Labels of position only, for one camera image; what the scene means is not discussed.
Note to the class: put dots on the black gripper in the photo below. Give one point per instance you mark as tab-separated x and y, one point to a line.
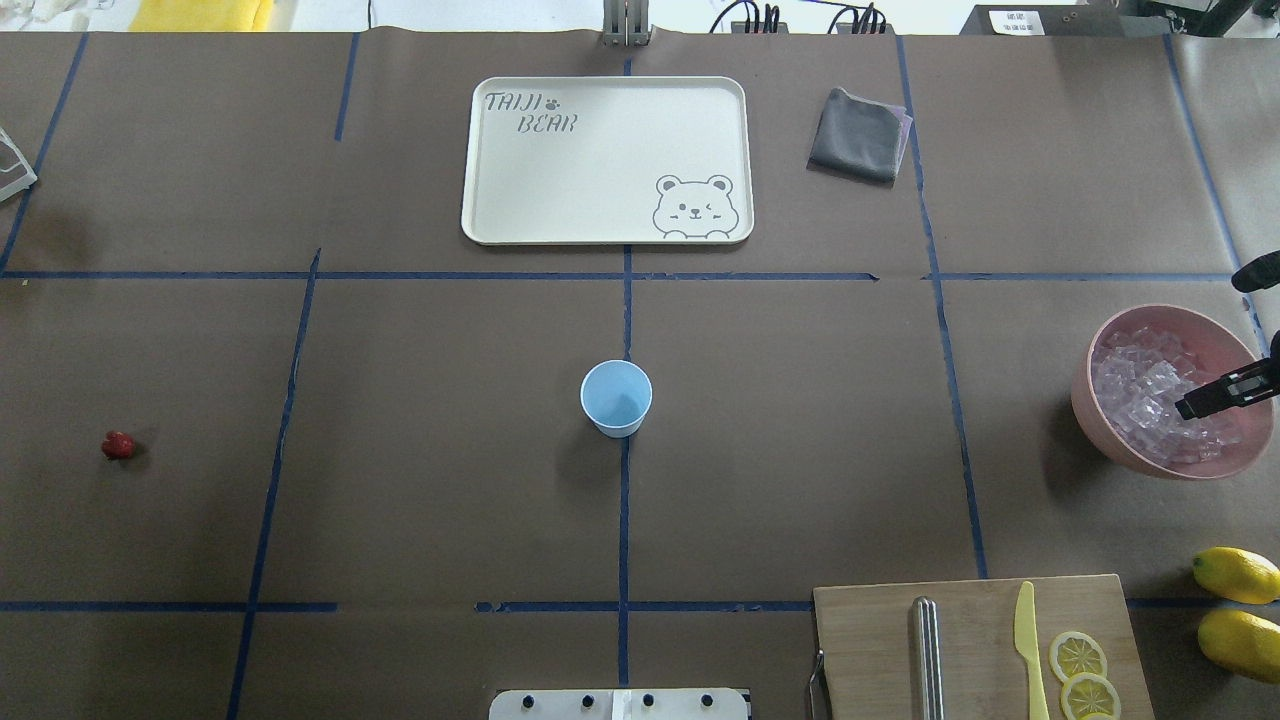
1232	389

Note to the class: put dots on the red strawberry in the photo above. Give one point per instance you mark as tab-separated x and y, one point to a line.
118	445

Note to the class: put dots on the clear ice cubes pile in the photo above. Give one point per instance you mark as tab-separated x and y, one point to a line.
1137	377

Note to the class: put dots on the light blue cup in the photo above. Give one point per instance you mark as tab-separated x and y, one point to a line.
616	395

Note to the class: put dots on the pink bowl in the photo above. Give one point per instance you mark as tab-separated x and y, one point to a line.
1220	351

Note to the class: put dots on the yellow lemon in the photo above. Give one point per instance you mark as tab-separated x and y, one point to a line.
1241	642
1236	575

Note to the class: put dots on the yellow plastic knife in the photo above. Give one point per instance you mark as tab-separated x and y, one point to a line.
1026	642

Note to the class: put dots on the wooden cutting board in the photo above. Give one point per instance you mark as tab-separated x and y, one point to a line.
866	634

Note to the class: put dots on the cream bear tray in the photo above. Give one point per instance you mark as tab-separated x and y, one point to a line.
618	160

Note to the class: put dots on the yellow cloth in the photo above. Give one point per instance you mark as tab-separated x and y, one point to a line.
202	16

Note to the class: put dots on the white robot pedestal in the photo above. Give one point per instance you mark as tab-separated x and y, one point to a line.
623	703

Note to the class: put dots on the aluminium frame post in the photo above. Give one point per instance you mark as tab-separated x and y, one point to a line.
626	23

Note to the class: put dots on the white wire cup rack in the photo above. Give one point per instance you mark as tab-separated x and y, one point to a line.
17	174

